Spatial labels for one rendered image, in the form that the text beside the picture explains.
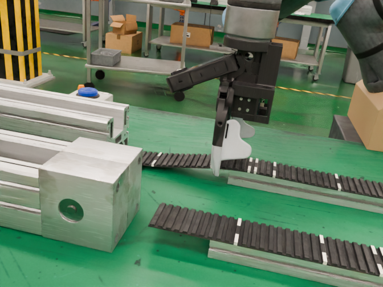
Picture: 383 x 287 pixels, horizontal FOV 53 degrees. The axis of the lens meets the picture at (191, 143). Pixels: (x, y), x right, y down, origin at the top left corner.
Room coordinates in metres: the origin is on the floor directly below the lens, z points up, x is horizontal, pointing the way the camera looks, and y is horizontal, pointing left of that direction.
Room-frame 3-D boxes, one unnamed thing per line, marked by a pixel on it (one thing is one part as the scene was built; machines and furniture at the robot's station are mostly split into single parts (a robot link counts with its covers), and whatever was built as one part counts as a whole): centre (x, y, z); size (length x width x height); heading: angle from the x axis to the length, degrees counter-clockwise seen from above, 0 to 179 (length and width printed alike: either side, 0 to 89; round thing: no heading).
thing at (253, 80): (0.58, -0.07, 0.95); 0.09 x 0.08 x 0.12; 80
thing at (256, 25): (0.58, -0.07, 1.03); 0.08 x 0.08 x 0.05
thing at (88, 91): (0.76, 0.22, 0.84); 0.04 x 0.04 x 0.02
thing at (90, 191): (0.43, 0.11, 0.83); 0.12 x 0.09 x 0.10; 170
